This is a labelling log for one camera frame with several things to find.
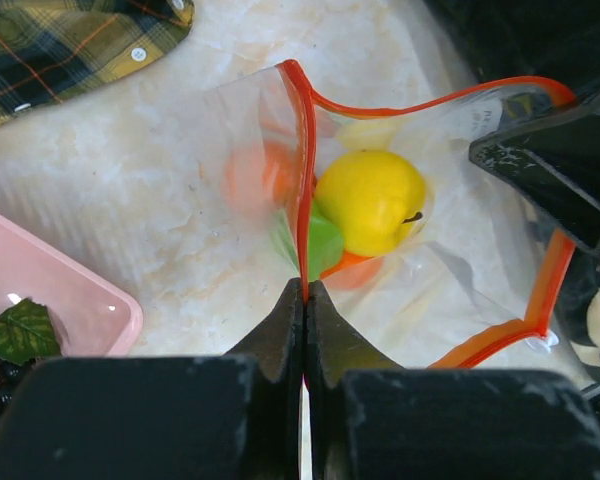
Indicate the green toy fruit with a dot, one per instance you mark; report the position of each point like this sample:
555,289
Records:
325,242

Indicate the black floral pillow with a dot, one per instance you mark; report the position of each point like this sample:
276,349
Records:
559,40

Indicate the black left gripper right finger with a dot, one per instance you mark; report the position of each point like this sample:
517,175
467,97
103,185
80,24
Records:
374,419

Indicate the clear orange-zipper zip bag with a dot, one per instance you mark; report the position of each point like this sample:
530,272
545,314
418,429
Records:
463,286

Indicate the yellow toy fruit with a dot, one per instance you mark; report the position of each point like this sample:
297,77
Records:
375,198

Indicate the pink plastic basket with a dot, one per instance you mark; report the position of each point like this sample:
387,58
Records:
91,316

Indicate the orange toy fruit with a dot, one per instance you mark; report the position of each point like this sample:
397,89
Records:
260,180

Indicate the yellow plaid shirt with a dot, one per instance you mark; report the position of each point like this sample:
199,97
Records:
53,51

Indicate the dark toy grapes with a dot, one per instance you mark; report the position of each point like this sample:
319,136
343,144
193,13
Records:
27,337

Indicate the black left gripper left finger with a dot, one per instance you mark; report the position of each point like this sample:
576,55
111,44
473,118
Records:
234,416

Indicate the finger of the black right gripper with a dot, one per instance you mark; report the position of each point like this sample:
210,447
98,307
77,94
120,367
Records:
554,163

